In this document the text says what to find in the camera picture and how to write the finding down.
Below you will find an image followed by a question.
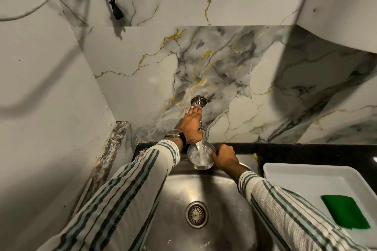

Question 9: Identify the person's left hand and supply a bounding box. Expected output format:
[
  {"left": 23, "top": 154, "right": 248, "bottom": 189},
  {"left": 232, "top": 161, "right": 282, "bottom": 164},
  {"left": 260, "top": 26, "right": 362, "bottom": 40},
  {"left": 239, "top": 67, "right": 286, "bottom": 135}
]
[{"left": 175, "top": 105, "right": 204, "bottom": 144}]

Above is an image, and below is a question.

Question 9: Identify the person's right hand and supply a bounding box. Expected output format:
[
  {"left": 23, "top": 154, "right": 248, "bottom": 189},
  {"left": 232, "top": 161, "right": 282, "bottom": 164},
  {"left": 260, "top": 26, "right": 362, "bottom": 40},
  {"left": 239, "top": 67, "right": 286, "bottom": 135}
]
[{"left": 211, "top": 143, "right": 240, "bottom": 180}]

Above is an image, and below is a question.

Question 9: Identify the clear drinking glass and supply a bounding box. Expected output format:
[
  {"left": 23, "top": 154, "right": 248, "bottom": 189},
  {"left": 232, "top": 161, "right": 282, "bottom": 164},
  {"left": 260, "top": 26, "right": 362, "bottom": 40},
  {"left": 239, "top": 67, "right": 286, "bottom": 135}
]
[{"left": 187, "top": 141, "right": 216, "bottom": 170}]

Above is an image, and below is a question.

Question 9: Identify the chrome wall tap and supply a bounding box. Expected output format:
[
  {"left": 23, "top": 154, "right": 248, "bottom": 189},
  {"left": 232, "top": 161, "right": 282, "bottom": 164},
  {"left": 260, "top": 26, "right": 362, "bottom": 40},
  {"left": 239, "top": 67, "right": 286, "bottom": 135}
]
[{"left": 190, "top": 95, "right": 209, "bottom": 131}]

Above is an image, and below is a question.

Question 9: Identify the person's right forearm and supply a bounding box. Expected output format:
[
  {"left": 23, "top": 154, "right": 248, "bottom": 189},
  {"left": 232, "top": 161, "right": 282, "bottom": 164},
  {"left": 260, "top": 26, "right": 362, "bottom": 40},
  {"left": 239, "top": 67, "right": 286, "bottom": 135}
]
[{"left": 227, "top": 163, "right": 372, "bottom": 251}]

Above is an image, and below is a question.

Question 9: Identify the person's left forearm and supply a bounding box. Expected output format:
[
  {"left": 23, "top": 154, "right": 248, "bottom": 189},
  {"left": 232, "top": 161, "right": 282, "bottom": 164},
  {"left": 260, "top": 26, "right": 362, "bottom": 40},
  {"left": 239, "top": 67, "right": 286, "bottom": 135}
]
[{"left": 37, "top": 138, "right": 181, "bottom": 251}]

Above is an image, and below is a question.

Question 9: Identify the stainless steel sink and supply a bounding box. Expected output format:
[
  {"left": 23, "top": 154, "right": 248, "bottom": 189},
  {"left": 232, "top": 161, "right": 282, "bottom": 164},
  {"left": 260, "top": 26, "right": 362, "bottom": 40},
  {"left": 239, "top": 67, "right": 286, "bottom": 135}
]
[{"left": 131, "top": 141, "right": 279, "bottom": 251}]

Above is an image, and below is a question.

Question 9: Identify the round sink drain strainer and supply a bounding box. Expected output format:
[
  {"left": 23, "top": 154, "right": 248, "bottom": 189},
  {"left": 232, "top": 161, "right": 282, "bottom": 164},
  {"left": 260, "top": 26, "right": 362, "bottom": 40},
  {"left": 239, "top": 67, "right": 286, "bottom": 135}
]
[{"left": 186, "top": 201, "right": 210, "bottom": 228}]

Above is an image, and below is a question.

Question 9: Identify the white plastic tray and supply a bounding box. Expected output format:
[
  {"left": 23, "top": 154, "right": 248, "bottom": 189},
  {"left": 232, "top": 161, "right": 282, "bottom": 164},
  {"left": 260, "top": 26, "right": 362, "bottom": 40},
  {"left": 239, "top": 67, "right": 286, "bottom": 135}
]
[{"left": 263, "top": 163, "right": 377, "bottom": 248}]

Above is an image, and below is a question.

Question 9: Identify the green scrub pad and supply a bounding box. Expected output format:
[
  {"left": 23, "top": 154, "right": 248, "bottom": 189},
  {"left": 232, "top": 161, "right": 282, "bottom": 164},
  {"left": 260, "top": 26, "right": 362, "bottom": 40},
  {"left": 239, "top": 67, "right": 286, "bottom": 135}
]
[{"left": 320, "top": 195, "right": 371, "bottom": 230}]

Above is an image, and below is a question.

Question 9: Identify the silver wristwatch black strap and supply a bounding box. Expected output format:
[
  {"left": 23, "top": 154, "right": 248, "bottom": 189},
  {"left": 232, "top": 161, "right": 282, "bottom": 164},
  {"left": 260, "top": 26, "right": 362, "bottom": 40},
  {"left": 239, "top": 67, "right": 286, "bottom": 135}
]
[{"left": 164, "top": 129, "right": 187, "bottom": 151}]

